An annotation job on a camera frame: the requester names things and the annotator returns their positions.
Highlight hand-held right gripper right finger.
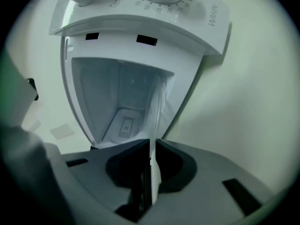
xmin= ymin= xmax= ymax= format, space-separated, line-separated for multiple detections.
xmin=151 ymin=138 xmax=281 ymax=225

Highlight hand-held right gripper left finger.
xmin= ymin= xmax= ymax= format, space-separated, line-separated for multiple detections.
xmin=62 ymin=138 xmax=151 ymax=225

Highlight white table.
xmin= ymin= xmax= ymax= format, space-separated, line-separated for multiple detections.
xmin=161 ymin=0 xmax=300 ymax=196

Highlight white microwave oven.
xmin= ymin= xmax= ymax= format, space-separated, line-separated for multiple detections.
xmin=48 ymin=0 xmax=233 ymax=150

